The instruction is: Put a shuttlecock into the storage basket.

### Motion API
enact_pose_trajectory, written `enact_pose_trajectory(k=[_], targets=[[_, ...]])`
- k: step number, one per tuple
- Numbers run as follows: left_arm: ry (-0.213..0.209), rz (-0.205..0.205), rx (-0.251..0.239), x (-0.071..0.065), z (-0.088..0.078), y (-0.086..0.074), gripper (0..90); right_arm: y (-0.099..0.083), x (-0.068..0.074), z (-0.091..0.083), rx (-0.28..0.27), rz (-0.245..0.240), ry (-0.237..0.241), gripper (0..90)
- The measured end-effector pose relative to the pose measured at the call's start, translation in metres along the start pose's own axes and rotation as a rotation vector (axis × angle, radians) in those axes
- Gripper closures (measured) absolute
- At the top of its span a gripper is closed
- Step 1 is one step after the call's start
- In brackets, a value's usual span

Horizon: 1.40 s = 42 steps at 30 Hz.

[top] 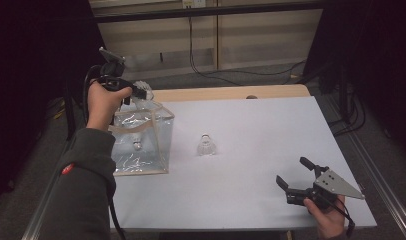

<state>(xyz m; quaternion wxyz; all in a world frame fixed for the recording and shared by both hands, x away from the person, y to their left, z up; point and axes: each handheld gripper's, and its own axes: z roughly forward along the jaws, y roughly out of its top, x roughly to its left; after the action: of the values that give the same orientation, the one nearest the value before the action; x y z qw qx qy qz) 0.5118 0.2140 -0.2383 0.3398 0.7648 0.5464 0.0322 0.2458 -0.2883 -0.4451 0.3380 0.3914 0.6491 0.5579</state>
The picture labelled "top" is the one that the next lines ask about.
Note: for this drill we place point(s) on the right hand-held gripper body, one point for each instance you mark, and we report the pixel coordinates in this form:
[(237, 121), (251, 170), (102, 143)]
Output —
[(336, 184)]

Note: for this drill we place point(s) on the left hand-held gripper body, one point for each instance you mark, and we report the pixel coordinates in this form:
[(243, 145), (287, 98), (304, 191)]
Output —
[(112, 71)]

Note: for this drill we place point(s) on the transparent bag with beige trim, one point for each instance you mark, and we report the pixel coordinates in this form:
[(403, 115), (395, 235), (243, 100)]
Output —
[(141, 163)]

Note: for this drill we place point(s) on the person's left hand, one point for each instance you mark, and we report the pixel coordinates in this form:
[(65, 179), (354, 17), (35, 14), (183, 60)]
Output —
[(101, 106)]

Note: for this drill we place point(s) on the person's right hand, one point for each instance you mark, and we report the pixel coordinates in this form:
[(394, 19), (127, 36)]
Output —
[(327, 221)]

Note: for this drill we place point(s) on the white table cover sheet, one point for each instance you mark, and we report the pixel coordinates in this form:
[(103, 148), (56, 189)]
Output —
[(257, 133)]

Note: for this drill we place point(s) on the wooden cabinet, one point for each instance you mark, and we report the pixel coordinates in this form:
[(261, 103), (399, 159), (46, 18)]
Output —
[(257, 40)]

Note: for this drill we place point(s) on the dark curtain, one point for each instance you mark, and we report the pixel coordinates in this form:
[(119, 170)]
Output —
[(384, 40)]

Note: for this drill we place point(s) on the metal floor rail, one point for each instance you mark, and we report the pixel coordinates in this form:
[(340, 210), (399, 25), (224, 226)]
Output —
[(32, 228), (384, 186)]

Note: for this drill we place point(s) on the white wall socket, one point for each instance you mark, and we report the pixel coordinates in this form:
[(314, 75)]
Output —
[(193, 3)]

